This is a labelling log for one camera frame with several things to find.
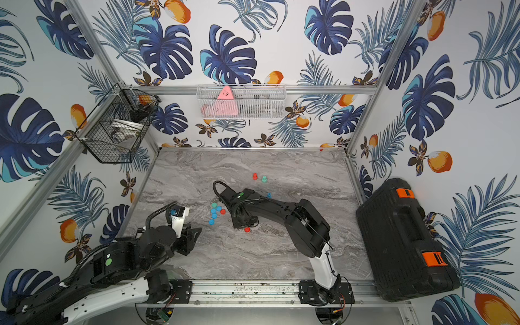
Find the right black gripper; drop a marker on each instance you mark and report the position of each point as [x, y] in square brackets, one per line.
[237, 225]

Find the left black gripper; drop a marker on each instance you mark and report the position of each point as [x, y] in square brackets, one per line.
[188, 238]

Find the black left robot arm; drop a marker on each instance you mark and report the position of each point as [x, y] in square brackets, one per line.
[122, 272]

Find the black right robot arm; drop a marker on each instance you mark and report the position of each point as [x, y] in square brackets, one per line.
[308, 230]

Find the pink triangular object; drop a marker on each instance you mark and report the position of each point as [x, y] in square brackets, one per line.
[225, 105]

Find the black plastic tool case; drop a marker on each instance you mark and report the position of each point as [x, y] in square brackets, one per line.
[406, 262]

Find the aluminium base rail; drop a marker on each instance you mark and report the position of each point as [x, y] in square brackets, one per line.
[272, 293]

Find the clear wall shelf basket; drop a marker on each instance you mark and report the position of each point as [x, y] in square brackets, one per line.
[254, 101]

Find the white items in wire basket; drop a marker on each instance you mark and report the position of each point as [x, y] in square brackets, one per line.
[126, 135]

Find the black wire basket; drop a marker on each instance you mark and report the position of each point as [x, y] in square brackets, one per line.
[122, 119]

